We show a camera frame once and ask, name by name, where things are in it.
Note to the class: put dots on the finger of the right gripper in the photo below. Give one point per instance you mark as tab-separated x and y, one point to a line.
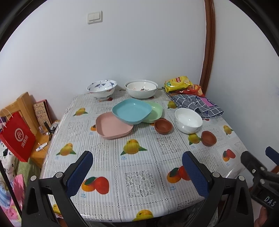
253	165
272	154

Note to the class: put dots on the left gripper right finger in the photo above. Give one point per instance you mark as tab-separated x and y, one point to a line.
237	210

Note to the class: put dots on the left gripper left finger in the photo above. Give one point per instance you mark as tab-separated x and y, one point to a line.
37	209

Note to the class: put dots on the brown clay cup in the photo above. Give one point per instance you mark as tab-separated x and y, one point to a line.
163	126
208	138

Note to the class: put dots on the plain white bowl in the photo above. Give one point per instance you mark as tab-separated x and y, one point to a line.
187	120

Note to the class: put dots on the pink square plate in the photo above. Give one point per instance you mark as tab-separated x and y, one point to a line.
110	127

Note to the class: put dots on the green square plate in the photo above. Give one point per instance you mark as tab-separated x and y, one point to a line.
155	114

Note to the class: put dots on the blue square plate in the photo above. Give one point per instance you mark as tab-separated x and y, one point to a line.
132	111

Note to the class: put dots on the grey checked folded cloth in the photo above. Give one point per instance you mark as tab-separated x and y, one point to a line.
201	105

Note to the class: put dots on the red paper bag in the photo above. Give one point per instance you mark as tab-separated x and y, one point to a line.
18	138

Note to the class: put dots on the patterned cardboard box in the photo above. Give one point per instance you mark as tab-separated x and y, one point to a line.
41	112

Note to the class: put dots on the fruit print tablecloth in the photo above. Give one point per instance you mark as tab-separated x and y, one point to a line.
136	167

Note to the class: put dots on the orange chips bag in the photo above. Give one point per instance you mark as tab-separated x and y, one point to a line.
192	90

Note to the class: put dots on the yellow chips bag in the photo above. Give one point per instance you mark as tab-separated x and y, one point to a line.
178	83

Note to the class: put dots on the blue patterned white bowl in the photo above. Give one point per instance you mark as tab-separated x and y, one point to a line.
102	89

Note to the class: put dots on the large white lemon bowl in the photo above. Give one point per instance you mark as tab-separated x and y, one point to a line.
141	89

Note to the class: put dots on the brown door frame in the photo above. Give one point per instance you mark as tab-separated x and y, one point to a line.
210	38

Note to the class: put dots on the white wall switch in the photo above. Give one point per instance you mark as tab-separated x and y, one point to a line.
95	17

